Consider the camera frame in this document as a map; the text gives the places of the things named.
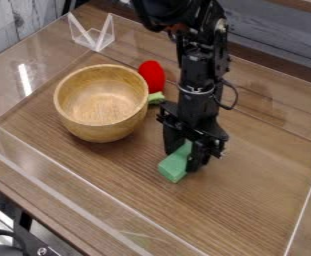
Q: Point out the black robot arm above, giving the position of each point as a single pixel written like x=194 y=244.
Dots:
x=196 y=24

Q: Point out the red plush strawberry toy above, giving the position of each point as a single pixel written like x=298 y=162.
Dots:
x=153 y=73

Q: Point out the green rectangular block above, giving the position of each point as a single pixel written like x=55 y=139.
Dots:
x=174 y=164

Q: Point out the brown wooden bowl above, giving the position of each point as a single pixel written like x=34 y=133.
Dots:
x=102 y=102

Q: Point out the clear acrylic tray wall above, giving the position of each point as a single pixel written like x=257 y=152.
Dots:
x=99 y=225

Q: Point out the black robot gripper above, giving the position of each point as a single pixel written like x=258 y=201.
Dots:
x=190 y=119

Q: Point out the black table clamp mount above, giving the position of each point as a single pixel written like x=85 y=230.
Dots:
x=34 y=245

